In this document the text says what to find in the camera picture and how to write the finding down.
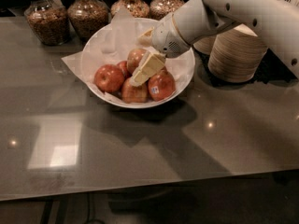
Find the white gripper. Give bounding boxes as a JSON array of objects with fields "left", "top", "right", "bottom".
[{"left": 130, "top": 0, "right": 237, "bottom": 87}]

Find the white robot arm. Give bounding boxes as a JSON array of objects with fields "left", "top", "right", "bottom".
[{"left": 131, "top": 0, "right": 299, "bottom": 86}]

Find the right red apple with sticker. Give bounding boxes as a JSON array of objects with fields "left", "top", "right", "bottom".
[{"left": 148, "top": 69, "right": 176, "bottom": 101}]

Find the white bowl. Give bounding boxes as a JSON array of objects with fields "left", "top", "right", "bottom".
[{"left": 80, "top": 17, "right": 196, "bottom": 110}]

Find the white paper liner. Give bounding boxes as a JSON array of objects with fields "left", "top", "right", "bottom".
[{"left": 61, "top": 6, "right": 192, "bottom": 108}]

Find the glass cereal jar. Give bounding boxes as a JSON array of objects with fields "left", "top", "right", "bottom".
[
  {"left": 67, "top": 0, "right": 109, "bottom": 41},
  {"left": 149, "top": 0, "right": 184, "bottom": 20},
  {"left": 111, "top": 0, "right": 150, "bottom": 18},
  {"left": 24, "top": 0, "right": 70, "bottom": 46}
]

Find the rear stack of paper bowls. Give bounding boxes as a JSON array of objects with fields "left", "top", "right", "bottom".
[{"left": 193, "top": 35, "right": 216, "bottom": 55}]

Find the far left glass cereal jar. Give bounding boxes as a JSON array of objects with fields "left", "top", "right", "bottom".
[{"left": 24, "top": 0, "right": 70, "bottom": 46}]

